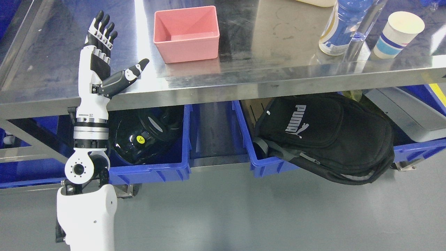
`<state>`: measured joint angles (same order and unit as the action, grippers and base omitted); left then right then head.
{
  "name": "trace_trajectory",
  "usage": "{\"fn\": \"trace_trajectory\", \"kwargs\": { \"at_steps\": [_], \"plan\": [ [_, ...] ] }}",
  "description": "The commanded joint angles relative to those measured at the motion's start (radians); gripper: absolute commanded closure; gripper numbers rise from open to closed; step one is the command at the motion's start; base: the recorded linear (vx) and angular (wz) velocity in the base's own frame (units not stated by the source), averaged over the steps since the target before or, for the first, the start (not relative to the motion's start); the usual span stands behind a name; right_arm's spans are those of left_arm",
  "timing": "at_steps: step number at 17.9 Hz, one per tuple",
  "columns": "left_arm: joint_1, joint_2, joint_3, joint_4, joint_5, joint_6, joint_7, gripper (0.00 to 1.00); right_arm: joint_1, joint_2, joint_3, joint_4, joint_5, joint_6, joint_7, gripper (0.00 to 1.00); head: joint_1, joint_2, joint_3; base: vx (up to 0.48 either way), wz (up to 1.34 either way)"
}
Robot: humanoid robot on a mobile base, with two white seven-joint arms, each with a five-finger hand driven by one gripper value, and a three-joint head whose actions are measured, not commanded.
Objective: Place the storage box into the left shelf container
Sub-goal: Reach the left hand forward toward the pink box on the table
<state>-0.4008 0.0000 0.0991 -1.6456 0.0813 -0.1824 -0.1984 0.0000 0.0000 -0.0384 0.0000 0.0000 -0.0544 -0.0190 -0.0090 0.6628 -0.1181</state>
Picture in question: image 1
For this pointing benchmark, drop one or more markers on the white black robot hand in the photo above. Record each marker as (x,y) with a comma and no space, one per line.
(96,84)

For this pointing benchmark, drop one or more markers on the pink plastic storage box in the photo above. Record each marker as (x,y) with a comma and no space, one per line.
(187,34)

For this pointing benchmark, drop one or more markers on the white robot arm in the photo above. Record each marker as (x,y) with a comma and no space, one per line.
(87,202)

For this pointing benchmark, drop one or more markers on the blue bin far left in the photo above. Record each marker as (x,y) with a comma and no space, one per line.
(34,150)

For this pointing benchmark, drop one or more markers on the black glossy helmet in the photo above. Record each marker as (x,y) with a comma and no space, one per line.
(139,136)

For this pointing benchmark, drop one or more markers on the blue bin with helmet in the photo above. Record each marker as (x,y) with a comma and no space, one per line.
(173,165)

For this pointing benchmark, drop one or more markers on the blue bin with backpack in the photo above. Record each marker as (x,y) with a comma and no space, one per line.
(407,152)

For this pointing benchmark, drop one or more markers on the beige tray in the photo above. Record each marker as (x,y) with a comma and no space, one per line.
(320,3)

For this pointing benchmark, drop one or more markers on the black Puma backpack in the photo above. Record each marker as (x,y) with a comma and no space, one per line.
(329,135)

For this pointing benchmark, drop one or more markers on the blue drink bottle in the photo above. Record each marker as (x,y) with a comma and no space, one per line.
(344,21)

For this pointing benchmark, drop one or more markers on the clear plastic bottle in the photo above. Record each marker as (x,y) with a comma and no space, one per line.
(363,30)

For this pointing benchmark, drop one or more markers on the white blue paper cup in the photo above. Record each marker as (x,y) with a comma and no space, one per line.
(401,28)

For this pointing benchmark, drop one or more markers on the grey flat device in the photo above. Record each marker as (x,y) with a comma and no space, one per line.
(419,121)

